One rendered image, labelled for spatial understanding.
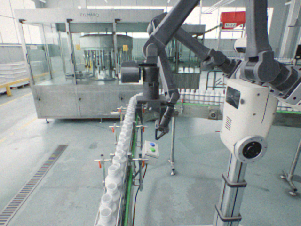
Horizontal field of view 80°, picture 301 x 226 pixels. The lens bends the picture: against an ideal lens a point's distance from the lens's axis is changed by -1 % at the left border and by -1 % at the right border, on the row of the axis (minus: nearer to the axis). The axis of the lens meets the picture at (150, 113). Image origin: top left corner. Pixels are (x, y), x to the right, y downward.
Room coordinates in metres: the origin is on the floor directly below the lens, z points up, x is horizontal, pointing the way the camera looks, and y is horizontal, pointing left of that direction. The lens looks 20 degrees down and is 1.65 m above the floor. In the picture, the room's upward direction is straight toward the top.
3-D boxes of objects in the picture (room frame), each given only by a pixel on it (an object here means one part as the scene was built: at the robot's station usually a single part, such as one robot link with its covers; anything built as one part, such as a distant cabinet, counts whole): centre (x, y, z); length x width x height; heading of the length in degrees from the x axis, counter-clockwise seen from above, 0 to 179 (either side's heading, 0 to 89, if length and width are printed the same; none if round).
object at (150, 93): (0.61, 0.00, 1.51); 0.10 x 0.07 x 0.07; 91
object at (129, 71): (0.61, 0.04, 1.60); 0.12 x 0.09 x 0.12; 94
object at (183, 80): (6.63, -0.79, 1.15); 1.63 x 1.62 x 2.30; 2
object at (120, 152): (0.80, 0.15, 1.08); 0.06 x 0.06 x 0.17
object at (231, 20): (7.06, -2.89, 1.40); 0.92 x 0.72 x 2.80; 74
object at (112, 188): (0.56, 0.15, 1.08); 0.06 x 0.06 x 0.17
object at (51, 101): (5.20, 1.20, 1.18); 2.88 x 2.73 x 2.35; 92
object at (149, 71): (0.61, 0.00, 1.57); 0.07 x 0.06 x 0.07; 94
